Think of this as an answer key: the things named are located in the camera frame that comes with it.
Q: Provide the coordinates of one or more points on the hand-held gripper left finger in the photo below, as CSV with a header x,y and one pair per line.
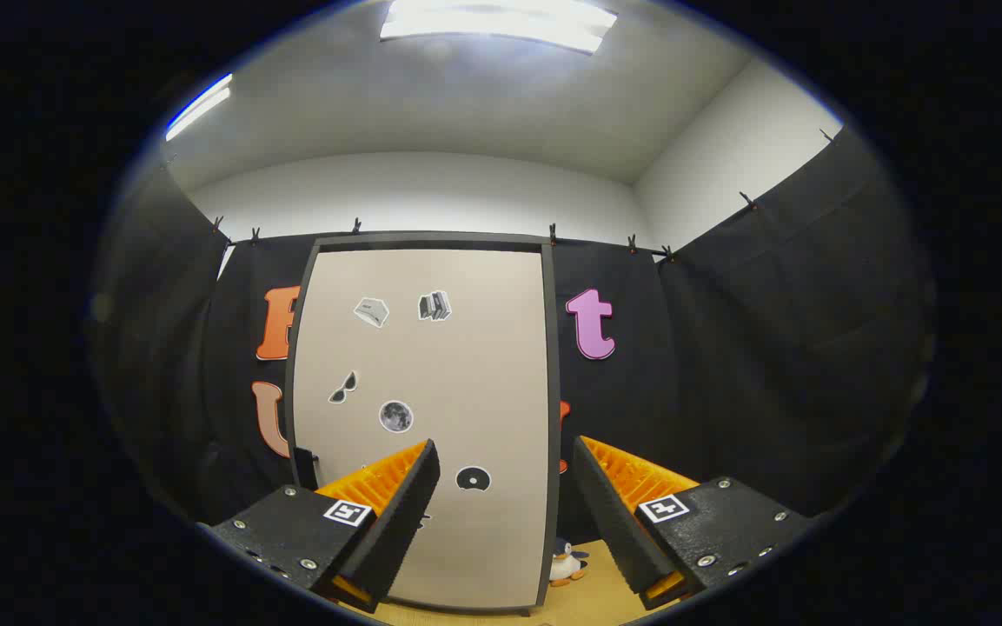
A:
x,y
405,513

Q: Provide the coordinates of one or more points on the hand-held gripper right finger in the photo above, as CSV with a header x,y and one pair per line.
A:
x,y
609,513

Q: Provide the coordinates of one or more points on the dark grey shoe cabinet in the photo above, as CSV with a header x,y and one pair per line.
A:
x,y
553,391

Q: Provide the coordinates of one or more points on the beige shoe cabinet door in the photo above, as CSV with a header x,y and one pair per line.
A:
x,y
431,365

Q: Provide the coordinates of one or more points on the penguin plush toy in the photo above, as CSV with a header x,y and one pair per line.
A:
x,y
566,565

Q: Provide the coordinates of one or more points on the black backdrop cloth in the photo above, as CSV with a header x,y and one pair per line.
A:
x,y
770,348

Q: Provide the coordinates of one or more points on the row of black cloth clips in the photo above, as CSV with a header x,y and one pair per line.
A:
x,y
553,235

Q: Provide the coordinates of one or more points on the narrow ceiling light strip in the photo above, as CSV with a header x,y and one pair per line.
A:
x,y
198,106

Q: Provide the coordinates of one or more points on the wide ceiling light panel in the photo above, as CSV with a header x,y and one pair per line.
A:
x,y
500,22

